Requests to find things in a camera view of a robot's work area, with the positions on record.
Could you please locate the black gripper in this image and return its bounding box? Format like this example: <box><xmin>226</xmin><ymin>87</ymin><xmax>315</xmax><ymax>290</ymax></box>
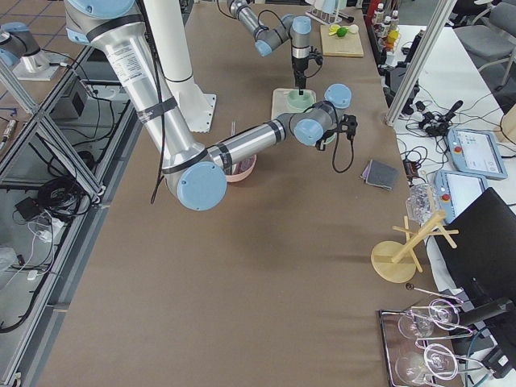
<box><xmin>291</xmin><ymin>47</ymin><xmax>323</xmax><ymax>95</ymax></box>
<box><xmin>316</xmin><ymin>114</ymin><xmax>358</xmax><ymax>152</ymax></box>

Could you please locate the green bowl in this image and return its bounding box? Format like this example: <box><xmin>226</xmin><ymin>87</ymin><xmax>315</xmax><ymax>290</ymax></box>
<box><xmin>286</xmin><ymin>89</ymin><xmax>314</xmax><ymax>113</ymax></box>
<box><xmin>321</xmin><ymin>131</ymin><xmax>336</xmax><ymax>145</ymax></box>

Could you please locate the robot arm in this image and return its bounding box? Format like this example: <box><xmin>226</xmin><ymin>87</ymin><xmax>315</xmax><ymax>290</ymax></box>
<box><xmin>227</xmin><ymin>1</ymin><xmax>323</xmax><ymax>96</ymax></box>
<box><xmin>64</xmin><ymin>1</ymin><xmax>357</xmax><ymax>211</ymax></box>

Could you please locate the cream rabbit tray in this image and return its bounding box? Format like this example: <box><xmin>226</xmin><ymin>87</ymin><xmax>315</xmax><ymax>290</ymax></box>
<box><xmin>271</xmin><ymin>88</ymin><xmax>316</xmax><ymax>119</ymax></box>

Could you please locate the front lemon slice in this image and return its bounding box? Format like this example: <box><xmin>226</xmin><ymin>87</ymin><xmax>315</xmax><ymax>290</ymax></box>
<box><xmin>328</xmin><ymin>24</ymin><xmax>340</xmax><ymax>35</ymax></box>

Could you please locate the wooden cutting board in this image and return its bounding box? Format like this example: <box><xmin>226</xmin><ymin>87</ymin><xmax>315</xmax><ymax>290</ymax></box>
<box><xmin>319</xmin><ymin>25</ymin><xmax>364</xmax><ymax>57</ymax></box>

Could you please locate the green lime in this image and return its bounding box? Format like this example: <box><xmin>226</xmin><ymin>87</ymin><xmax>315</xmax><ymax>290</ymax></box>
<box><xmin>335</xmin><ymin>27</ymin><xmax>348</xmax><ymax>38</ymax></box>

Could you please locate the grey cleaning cloth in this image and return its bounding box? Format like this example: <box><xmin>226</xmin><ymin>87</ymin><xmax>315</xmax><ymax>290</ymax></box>
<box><xmin>361</xmin><ymin>160</ymin><xmax>399</xmax><ymax>190</ymax></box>

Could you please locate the pink bowl with ice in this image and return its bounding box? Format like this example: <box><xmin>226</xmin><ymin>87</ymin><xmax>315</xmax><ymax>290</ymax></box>
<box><xmin>225</xmin><ymin>155</ymin><xmax>257</xmax><ymax>183</ymax></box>

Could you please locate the clear glass mug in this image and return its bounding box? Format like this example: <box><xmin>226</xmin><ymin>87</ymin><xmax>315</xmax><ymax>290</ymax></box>
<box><xmin>406</xmin><ymin>183</ymin><xmax>440</xmax><ymax>223</ymax></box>

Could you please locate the wooden mug tree stand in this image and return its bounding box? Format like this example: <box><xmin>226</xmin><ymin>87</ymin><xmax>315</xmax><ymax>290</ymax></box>
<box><xmin>371</xmin><ymin>207</ymin><xmax>459</xmax><ymax>283</ymax></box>

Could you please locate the lower teach pendant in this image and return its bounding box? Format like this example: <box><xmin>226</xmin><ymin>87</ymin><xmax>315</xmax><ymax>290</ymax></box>
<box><xmin>434</xmin><ymin>170</ymin><xmax>489</xmax><ymax>223</ymax></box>

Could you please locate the teach pendant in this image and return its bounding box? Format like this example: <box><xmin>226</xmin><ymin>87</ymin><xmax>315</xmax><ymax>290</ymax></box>
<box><xmin>447</xmin><ymin>128</ymin><xmax>508</xmax><ymax>180</ymax></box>
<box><xmin>434</xmin><ymin>170</ymin><xmax>489</xmax><ymax>223</ymax></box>

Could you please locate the upper teach pendant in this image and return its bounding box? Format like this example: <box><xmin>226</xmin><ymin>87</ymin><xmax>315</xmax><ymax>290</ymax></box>
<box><xmin>447</xmin><ymin>128</ymin><xmax>508</xmax><ymax>180</ymax></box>

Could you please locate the upper wine glass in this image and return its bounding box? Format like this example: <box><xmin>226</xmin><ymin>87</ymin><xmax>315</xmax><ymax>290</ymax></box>
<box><xmin>397</xmin><ymin>298</ymin><xmax>459</xmax><ymax>339</ymax></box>

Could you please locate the wine glass rack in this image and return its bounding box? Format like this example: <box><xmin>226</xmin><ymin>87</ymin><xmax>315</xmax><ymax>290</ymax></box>
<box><xmin>378</xmin><ymin>283</ymin><xmax>482</xmax><ymax>386</ymax></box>

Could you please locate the lower wine glass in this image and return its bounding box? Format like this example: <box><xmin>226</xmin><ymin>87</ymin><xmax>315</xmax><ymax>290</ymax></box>
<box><xmin>395</xmin><ymin>343</ymin><xmax>458</xmax><ymax>386</ymax></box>

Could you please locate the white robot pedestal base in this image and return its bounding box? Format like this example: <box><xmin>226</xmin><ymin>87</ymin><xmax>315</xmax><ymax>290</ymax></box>
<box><xmin>144</xmin><ymin>0</ymin><xmax>216</xmax><ymax>133</ymax></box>

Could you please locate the aluminium frame post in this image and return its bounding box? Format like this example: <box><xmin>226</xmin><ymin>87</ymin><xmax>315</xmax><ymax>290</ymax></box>
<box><xmin>385</xmin><ymin>0</ymin><xmax>456</xmax><ymax>127</ymax></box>

